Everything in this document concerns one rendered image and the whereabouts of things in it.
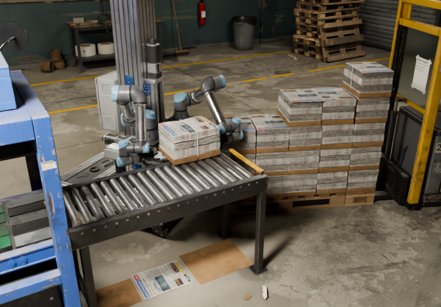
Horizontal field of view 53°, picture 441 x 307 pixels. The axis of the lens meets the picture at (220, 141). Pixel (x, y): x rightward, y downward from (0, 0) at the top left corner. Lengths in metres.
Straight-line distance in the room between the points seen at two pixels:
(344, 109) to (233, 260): 1.57
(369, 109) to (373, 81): 0.24
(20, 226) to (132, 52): 1.63
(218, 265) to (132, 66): 1.71
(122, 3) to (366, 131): 2.31
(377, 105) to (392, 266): 1.33
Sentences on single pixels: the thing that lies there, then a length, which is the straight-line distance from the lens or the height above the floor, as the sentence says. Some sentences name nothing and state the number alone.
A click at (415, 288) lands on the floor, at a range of 3.59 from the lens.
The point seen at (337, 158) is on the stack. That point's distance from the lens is 4.07.
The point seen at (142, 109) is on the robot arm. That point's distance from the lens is 3.15.
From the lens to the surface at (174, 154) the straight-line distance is 3.12.
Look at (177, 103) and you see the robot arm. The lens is 3.90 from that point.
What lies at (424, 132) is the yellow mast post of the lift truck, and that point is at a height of 0.80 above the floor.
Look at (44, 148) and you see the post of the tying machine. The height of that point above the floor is 1.40.
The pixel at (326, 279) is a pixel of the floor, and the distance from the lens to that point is 3.47.
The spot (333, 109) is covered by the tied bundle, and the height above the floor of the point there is 0.98.
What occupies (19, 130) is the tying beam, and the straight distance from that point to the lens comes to 2.08.
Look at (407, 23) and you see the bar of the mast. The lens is 4.38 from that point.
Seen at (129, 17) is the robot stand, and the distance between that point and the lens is 3.58.
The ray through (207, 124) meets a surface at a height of 1.03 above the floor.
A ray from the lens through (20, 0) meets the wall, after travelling 9.59.
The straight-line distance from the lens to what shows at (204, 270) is 3.46.
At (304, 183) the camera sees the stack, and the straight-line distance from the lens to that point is 4.07.
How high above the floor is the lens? 2.22
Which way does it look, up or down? 24 degrees down
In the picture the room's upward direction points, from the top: straight up
